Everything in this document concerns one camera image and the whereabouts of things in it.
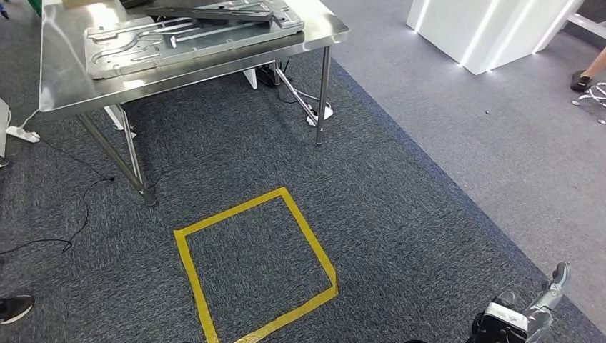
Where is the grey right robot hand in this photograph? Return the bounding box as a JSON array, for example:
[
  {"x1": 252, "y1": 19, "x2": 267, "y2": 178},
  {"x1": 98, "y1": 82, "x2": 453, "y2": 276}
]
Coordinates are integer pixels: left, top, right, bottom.
[{"x1": 492, "y1": 262, "x2": 572, "y2": 343}]

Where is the black plastic plate part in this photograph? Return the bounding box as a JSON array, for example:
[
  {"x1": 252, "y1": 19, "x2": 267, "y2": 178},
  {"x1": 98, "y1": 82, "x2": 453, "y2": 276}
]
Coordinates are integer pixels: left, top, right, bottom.
[{"x1": 144, "y1": 2, "x2": 276, "y2": 24}]

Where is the steel workbench table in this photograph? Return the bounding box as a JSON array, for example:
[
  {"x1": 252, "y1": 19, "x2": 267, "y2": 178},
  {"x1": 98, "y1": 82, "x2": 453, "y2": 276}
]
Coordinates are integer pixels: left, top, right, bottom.
[{"x1": 39, "y1": 0, "x2": 350, "y2": 207}]

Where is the chrome chair base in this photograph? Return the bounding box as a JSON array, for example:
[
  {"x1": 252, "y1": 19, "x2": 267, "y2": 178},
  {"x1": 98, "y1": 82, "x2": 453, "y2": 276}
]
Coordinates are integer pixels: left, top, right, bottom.
[{"x1": 571, "y1": 81, "x2": 606, "y2": 126}]

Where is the person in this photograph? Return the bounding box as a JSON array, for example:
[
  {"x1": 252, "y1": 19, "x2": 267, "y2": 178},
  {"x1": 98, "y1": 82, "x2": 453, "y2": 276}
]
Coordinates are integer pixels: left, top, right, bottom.
[
  {"x1": 570, "y1": 46, "x2": 606, "y2": 93},
  {"x1": 0, "y1": 294, "x2": 36, "y2": 326}
]

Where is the white power strip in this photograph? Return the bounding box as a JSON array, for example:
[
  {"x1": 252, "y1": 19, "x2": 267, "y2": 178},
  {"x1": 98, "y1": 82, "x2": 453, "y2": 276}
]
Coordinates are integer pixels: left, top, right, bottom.
[
  {"x1": 4, "y1": 124, "x2": 41, "y2": 144},
  {"x1": 305, "y1": 104, "x2": 334, "y2": 128}
]

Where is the white lit counter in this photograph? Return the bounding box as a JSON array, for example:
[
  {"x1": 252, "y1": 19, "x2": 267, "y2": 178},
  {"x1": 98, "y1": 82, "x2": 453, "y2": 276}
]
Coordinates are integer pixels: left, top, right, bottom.
[{"x1": 406, "y1": 0, "x2": 586, "y2": 76}]

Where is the yellow floor tape square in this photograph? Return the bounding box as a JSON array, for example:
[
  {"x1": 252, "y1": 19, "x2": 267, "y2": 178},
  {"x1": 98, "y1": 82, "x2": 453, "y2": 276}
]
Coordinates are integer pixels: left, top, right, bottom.
[{"x1": 173, "y1": 186, "x2": 339, "y2": 343}]

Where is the large stamped steel panel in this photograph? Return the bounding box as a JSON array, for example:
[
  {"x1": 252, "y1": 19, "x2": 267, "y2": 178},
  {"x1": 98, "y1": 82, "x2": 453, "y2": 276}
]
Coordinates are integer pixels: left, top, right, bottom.
[{"x1": 84, "y1": 0, "x2": 305, "y2": 81}]

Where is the white board panel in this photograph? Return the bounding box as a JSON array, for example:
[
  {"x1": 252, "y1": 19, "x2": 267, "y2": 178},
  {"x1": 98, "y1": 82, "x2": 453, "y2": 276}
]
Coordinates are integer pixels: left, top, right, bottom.
[{"x1": 0, "y1": 96, "x2": 11, "y2": 159}]

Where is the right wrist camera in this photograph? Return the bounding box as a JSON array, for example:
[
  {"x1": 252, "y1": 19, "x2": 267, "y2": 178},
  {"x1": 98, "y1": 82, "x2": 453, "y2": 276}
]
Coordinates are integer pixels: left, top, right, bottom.
[{"x1": 473, "y1": 302, "x2": 530, "y2": 343}]

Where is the white power cord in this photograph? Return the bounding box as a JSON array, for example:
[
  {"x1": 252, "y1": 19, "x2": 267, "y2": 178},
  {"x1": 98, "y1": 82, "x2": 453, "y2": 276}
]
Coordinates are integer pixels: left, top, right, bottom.
[{"x1": 19, "y1": 107, "x2": 43, "y2": 129}]

